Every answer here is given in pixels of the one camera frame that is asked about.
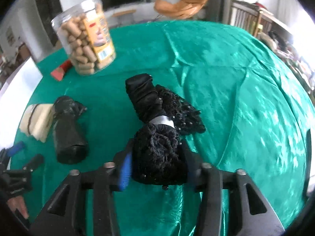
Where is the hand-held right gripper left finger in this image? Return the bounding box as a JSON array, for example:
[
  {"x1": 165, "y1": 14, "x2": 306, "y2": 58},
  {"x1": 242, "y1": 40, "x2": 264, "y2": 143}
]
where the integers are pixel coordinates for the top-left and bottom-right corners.
[{"x1": 30, "y1": 149, "x2": 135, "y2": 236}]

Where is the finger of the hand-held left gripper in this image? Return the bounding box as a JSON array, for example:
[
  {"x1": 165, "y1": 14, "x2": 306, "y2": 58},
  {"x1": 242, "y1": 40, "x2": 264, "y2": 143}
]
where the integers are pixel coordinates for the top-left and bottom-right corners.
[
  {"x1": 6, "y1": 141, "x2": 26, "y2": 157},
  {"x1": 23, "y1": 154, "x2": 45, "y2": 173}
]

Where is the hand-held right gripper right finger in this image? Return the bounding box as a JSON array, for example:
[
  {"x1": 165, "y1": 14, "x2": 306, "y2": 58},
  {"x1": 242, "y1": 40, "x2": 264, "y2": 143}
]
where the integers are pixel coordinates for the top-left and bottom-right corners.
[{"x1": 181, "y1": 143, "x2": 286, "y2": 236}]

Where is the black lace cloth bundle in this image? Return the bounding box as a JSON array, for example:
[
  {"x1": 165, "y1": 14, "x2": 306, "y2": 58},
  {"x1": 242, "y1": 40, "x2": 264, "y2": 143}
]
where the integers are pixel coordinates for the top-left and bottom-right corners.
[{"x1": 125, "y1": 73, "x2": 207, "y2": 190}]

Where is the white cardboard box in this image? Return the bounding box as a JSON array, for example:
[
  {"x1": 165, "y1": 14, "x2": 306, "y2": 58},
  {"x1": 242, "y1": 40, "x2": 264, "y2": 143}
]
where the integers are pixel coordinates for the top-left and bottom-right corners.
[{"x1": 0, "y1": 56, "x2": 43, "y2": 140}]

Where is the person's left hand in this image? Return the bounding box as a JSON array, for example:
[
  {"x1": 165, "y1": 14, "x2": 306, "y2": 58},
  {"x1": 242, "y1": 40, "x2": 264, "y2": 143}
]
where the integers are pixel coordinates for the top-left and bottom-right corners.
[{"x1": 7, "y1": 197, "x2": 30, "y2": 225}]

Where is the beige folded cloth with band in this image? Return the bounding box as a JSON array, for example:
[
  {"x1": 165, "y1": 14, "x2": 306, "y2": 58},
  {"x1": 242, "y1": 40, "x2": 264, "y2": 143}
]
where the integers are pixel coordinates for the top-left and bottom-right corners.
[{"x1": 20, "y1": 103, "x2": 56, "y2": 143}]

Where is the black cloth roll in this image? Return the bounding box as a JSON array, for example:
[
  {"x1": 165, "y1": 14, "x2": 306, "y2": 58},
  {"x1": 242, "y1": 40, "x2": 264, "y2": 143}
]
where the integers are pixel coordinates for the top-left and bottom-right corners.
[{"x1": 53, "y1": 96, "x2": 89, "y2": 165}]

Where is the red pouch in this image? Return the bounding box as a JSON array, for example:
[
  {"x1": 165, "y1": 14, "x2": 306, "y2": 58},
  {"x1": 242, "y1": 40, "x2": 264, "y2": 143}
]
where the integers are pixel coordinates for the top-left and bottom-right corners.
[{"x1": 50, "y1": 60, "x2": 73, "y2": 81}]

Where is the green tablecloth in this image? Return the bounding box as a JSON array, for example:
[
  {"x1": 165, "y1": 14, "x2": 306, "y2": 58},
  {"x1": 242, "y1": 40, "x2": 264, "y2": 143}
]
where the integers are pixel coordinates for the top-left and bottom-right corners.
[{"x1": 13, "y1": 20, "x2": 311, "y2": 236}]

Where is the clear plastic snack jar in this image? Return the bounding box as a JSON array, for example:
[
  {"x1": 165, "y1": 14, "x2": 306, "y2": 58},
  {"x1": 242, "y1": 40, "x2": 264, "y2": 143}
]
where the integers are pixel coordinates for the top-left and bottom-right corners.
[{"x1": 50, "y1": 0, "x2": 117, "y2": 76}]

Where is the wooden side table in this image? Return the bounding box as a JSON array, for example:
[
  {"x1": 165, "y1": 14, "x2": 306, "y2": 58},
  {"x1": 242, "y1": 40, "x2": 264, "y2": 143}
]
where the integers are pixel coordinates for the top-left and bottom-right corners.
[{"x1": 112, "y1": 9, "x2": 137, "y2": 26}]

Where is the white television cabinet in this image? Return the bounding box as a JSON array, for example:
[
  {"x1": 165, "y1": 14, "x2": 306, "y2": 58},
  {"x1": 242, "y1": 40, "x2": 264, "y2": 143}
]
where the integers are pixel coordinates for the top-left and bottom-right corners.
[{"x1": 103, "y1": 1, "x2": 159, "y2": 28}]

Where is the wooden slatted rack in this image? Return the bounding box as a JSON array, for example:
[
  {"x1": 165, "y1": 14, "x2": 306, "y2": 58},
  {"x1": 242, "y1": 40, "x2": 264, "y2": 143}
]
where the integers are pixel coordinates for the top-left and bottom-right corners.
[{"x1": 230, "y1": 0, "x2": 289, "y2": 39}]

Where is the orange lounge chair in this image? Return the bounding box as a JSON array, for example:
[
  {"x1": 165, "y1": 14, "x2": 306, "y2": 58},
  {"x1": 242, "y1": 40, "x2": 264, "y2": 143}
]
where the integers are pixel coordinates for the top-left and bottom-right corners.
[{"x1": 155, "y1": 0, "x2": 211, "y2": 20}]

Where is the grey curtain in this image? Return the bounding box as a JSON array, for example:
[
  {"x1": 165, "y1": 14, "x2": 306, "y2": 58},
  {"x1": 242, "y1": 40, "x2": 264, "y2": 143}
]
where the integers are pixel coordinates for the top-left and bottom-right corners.
[{"x1": 208, "y1": 0, "x2": 231, "y2": 24}]

